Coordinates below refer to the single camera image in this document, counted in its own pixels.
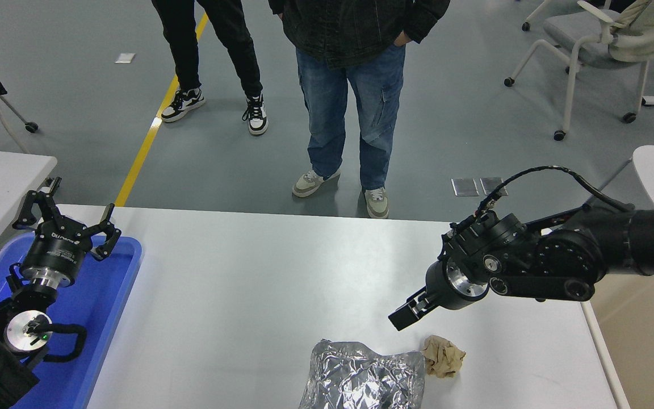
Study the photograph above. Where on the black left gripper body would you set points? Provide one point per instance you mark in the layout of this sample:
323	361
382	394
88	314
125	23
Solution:
54	250

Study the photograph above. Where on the silver floor socket plate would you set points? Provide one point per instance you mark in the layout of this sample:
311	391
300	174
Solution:
489	184
465	187

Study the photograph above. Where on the silver foil tray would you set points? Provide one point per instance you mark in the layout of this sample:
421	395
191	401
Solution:
361	380

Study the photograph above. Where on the white wheeled chair leg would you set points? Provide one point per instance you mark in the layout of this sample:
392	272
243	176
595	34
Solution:
525	26

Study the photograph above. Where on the blue plastic tray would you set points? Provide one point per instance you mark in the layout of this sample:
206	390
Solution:
105	295

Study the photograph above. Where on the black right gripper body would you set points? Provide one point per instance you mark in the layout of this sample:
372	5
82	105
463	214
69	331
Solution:
437	287

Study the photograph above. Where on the large pale plastic bin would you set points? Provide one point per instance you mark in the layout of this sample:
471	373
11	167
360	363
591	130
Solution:
645	352

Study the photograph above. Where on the white frame grey seat chair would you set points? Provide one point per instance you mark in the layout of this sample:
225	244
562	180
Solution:
574	34

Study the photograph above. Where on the person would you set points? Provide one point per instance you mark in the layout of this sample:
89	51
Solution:
185	57
332	102

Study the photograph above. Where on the tan paper ball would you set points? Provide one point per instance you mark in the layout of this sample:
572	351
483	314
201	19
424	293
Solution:
443	358

